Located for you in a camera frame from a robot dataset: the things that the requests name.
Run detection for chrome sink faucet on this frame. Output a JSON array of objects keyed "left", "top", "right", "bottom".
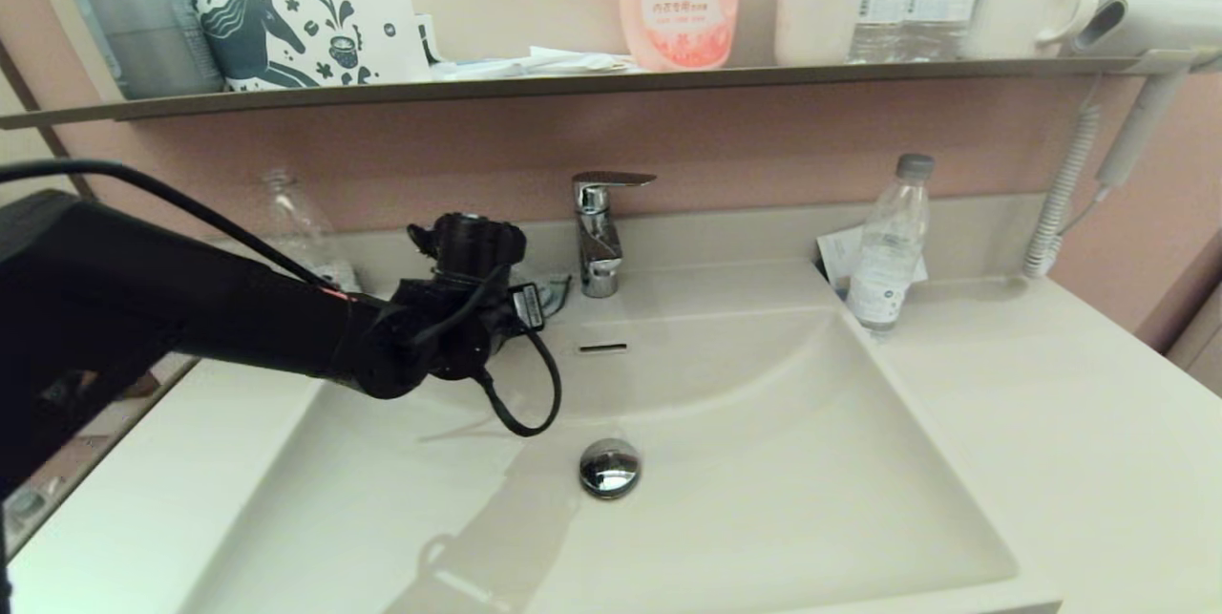
[{"left": 571, "top": 172, "right": 658, "bottom": 299}]

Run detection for white cup without handle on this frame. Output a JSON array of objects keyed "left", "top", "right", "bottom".
[{"left": 773, "top": 0, "right": 872, "bottom": 67}]

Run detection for grey metal wall shelf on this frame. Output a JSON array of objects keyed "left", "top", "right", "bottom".
[{"left": 0, "top": 55, "right": 1222, "bottom": 131}]

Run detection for grey matte bottle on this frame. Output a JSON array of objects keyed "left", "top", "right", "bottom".
[{"left": 59, "top": 0, "right": 226, "bottom": 100}]

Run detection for white sink basin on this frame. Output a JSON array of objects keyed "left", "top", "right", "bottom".
[{"left": 181, "top": 307, "right": 1021, "bottom": 614}]

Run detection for white paper packets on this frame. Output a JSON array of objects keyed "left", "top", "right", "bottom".
[{"left": 432, "top": 46, "right": 639, "bottom": 80}]

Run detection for clear plastic bottle grey cap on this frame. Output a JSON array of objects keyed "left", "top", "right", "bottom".
[{"left": 845, "top": 153, "right": 937, "bottom": 336}]

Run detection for white coiled dryer cord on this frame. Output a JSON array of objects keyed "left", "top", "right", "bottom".
[{"left": 1022, "top": 79, "right": 1108, "bottom": 279}]

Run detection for small printed paper card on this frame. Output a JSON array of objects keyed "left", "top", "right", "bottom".
[{"left": 816, "top": 225, "right": 927, "bottom": 296}]

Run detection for white mug with handle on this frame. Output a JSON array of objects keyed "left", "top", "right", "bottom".
[{"left": 959, "top": 0, "right": 1101, "bottom": 59}]

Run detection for white hair dryer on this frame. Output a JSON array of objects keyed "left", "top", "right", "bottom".
[{"left": 1071, "top": 0, "right": 1222, "bottom": 190}]

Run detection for fluffy pale blue cloth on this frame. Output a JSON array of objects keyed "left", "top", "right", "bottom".
[{"left": 533, "top": 273, "right": 574, "bottom": 317}]

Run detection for chrome drain stopper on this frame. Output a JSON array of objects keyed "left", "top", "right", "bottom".
[{"left": 579, "top": 437, "right": 643, "bottom": 500}]

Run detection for clear plastic bottle without cap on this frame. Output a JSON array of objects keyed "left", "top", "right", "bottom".
[{"left": 260, "top": 167, "right": 364, "bottom": 296}]

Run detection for white pouch horse print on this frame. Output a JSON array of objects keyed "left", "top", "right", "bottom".
[{"left": 183, "top": 0, "right": 432, "bottom": 92}]

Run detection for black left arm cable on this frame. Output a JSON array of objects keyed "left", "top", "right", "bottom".
[{"left": 0, "top": 159, "right": 563, "bottom": 438}]

